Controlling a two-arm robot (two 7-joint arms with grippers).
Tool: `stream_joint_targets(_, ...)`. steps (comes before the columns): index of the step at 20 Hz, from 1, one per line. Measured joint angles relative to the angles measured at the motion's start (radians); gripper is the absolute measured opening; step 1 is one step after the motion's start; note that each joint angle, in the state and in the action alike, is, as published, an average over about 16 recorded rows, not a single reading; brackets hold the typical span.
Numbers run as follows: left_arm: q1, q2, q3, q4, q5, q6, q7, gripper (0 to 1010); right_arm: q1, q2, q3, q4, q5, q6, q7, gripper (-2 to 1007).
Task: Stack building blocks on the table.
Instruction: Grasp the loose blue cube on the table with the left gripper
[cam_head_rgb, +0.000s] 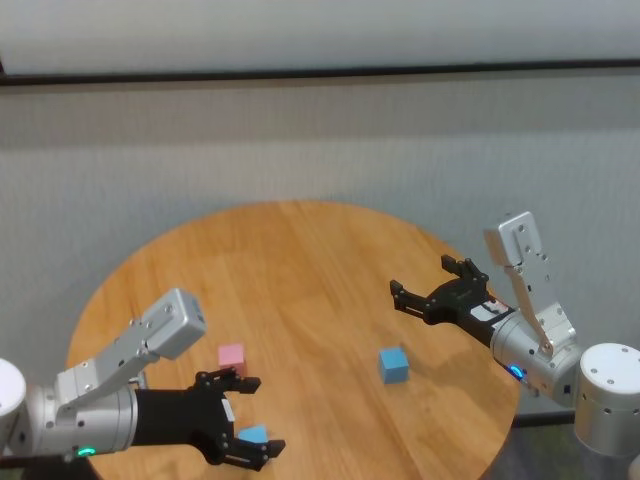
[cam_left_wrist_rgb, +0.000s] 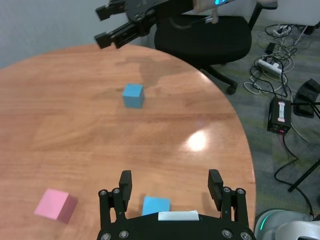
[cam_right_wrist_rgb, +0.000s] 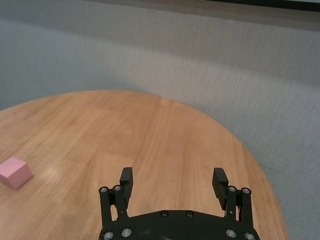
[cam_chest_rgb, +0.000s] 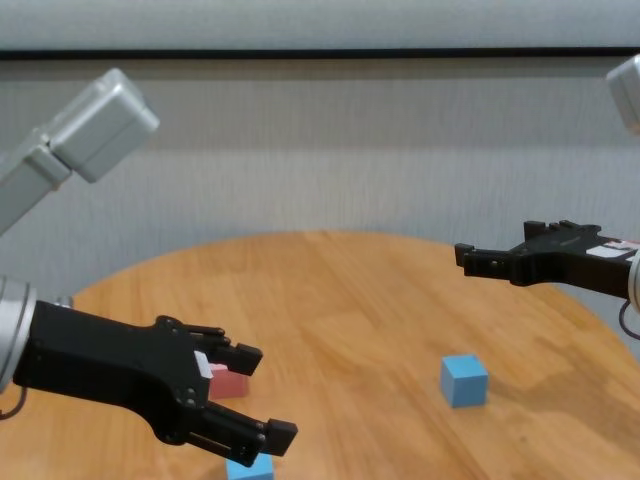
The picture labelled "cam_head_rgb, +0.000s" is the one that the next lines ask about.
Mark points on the pink cube block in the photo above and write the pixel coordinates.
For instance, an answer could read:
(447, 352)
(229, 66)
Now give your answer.
(231, 356)

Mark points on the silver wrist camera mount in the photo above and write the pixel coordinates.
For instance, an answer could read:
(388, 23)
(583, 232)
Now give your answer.
(170, 325)
(520, 245)

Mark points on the blue cube block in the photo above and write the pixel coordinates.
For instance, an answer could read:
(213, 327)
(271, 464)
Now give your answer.
(252, 434)
(393, 366)

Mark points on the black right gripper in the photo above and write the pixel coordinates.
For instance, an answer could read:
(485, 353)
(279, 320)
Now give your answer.
(460, 305)

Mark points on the black wall rail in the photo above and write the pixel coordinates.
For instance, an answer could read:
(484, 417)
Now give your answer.
(320, 71)

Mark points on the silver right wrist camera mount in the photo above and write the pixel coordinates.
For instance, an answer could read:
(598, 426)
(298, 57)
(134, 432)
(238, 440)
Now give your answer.
(520, 245)

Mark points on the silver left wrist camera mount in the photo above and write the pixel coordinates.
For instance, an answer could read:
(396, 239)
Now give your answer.
(170, 325)

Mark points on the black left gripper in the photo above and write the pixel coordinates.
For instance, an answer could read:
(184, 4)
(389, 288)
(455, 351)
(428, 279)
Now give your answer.
(175, 415)

